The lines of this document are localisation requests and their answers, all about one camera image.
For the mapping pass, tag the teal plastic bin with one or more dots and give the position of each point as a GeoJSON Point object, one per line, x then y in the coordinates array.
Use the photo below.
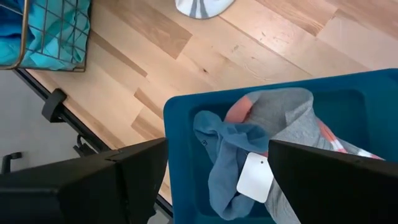
{"type": "Point", "coordinates": [367, 109]}

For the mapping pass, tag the white sock tag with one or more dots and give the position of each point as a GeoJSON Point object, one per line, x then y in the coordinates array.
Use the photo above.
{"type": "Point", "coordinates": [255, 179]}

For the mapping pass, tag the white sock grey stripes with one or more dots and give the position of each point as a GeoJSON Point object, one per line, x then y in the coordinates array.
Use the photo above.
{"type": "Point", "coordinates": [202, 7]}

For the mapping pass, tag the black aluminium table frame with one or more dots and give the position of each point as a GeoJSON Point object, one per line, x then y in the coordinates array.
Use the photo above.
{"type": "Point", "coordinates": [77, 127]}

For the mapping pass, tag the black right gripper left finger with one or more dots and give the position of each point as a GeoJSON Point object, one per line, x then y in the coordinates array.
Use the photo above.
{"type": "Point", "coordinates": [93, 186]}

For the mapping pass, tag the turquoise cloth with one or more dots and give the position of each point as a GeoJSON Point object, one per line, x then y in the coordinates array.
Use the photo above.
{"type": "Point", "coordinates": [56, 25]}

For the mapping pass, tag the blue-grey sock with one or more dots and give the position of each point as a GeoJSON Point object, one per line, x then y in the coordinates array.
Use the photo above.
{"type": "Point", "coordinates": [227, 146]}

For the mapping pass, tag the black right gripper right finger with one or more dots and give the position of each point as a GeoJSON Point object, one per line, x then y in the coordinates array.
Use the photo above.
{"type": "Point", "coordinates": [335, 189]}

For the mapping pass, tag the black frame clamp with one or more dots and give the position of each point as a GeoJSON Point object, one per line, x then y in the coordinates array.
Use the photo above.
{"type": "Point", "coordinates": [53, 105]}

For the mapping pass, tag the royal blue cloth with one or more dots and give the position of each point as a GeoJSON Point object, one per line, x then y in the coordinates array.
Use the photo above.
{"type": "Point", "coordinates": [12, 21]}

